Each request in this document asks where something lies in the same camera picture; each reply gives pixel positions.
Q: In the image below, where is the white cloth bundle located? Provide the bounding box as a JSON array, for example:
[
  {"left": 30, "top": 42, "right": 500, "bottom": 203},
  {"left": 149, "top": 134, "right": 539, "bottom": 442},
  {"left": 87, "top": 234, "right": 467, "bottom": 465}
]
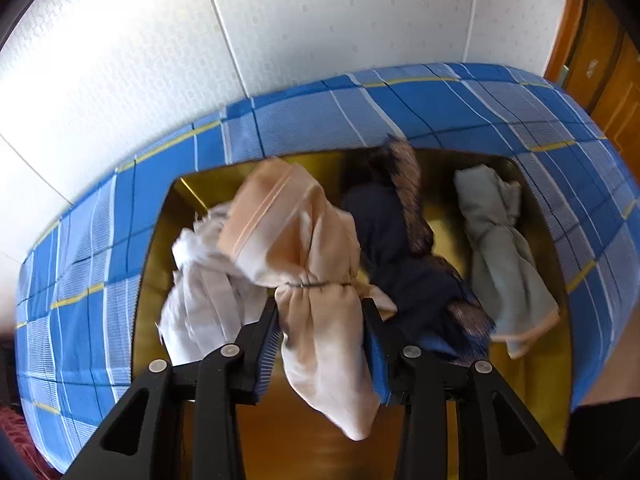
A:
[{"left": 157, "top": 202, "right": 271, "bottom": 366}]

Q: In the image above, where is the person's dark clothing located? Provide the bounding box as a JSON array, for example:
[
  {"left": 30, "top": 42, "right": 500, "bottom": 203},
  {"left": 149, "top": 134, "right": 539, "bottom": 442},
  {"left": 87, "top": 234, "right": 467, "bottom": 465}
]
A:
[{"left": 570, "top": 400, "right": 640, "bottom": 480}]

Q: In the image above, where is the dark red gold-lined box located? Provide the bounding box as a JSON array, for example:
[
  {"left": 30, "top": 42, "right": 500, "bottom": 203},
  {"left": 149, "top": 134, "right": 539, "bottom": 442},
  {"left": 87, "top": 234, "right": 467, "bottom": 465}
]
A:
[{"left": 131, "top": 147, "right": 573, "bottom": 480}]

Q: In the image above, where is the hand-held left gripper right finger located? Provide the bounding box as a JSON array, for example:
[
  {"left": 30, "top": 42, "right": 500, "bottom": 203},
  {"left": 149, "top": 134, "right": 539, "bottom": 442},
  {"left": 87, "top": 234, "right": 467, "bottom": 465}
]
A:
[{"left": 362, "top": 299, "right": 576, "bottom": 480}]

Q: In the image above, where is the blue plaid bed sheet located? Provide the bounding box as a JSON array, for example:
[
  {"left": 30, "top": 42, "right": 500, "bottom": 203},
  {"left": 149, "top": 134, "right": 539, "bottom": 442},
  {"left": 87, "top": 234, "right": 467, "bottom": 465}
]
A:
[{"left": 15, "top": 62, "right": 640, "bottom": 478}]

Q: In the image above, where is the wooden door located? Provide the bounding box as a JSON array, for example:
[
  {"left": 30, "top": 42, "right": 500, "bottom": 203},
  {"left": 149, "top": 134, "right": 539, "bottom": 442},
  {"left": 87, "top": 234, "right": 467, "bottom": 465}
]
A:
[{"left": 545, "top": 0, "right": 640, "bottom": 161}]

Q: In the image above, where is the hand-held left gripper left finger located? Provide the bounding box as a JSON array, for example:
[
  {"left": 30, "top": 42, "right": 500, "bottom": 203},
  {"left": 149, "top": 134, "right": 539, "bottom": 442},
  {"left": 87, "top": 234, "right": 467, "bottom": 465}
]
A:
[{"left": 65, "top": 300, "right": 280, "bottom": 480}]

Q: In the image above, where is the peach cloth bundle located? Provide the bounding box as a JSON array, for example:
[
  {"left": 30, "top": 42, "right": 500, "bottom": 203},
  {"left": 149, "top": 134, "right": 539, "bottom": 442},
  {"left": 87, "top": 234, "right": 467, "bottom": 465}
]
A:
[{"left": 218, "top": 157, "right": 398, "bottom": 442}]

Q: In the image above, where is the grey-green cloth bundle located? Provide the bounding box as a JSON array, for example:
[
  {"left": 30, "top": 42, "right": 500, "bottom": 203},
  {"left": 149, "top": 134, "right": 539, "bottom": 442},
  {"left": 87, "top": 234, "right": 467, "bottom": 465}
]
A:
[{"left": 453, "top": 164, "right": 560, "bottom": 359}]

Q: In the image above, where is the navy cloth bundle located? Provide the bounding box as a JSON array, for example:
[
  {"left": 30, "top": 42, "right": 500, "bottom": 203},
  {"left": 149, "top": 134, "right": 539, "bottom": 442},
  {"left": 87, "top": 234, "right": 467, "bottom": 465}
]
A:
[{"left": 342, "top": 136, "right": 496, "bottom": 366}]

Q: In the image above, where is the red cloth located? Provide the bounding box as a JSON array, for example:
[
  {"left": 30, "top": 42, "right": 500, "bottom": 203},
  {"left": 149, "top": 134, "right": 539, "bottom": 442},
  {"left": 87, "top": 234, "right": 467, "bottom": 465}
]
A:
[{"left": 0, "top": 402, "right": 56, "bottom": 480}]

